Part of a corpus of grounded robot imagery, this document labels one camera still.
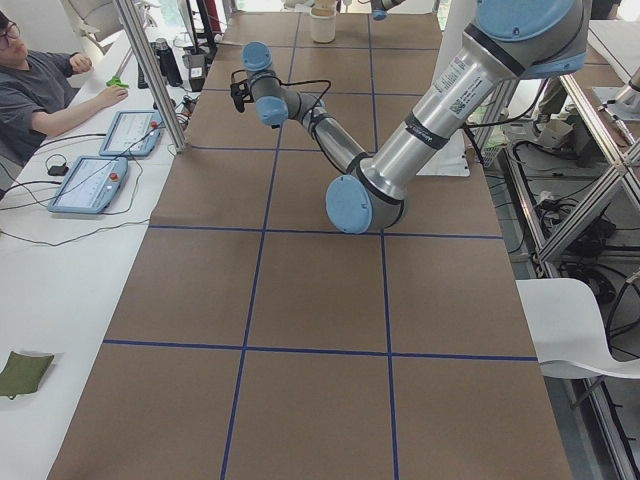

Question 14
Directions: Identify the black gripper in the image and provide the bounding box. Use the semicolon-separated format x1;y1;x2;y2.
230;80;253;113

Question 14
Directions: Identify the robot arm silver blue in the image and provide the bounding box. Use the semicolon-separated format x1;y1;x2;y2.
230;0;591;234
370;0;404;21

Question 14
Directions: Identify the black water bottle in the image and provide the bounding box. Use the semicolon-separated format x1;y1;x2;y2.
154;37;183;87

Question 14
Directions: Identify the upper blue teach pendant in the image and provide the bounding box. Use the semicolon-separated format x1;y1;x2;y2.
99;110;163;157

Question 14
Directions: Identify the blue teach pendant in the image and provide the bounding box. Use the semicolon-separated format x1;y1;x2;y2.
47;156;128;215
99;110;163;157

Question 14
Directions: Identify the cream white basket bin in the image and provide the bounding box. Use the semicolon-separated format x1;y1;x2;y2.
309;4;337;44

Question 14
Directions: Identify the lower blue teach pendant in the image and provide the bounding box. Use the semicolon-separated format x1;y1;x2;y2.
47;156;128;215

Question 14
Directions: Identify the seated person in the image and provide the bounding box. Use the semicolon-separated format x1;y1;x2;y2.
1;15;128;167

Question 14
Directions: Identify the green cloth pouch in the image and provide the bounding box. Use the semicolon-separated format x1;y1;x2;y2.
1;351;54;399

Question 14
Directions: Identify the white plastic chair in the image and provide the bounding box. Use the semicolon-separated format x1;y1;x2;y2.
516;278;639;380

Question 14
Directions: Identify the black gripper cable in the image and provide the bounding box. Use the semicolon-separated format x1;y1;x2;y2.
230;68;334;131

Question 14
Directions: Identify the aluminium frame post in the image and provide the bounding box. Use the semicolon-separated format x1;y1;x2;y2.
113;0;186;153

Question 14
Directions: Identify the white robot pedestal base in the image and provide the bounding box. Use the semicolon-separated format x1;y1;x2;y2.
417;130;470;177

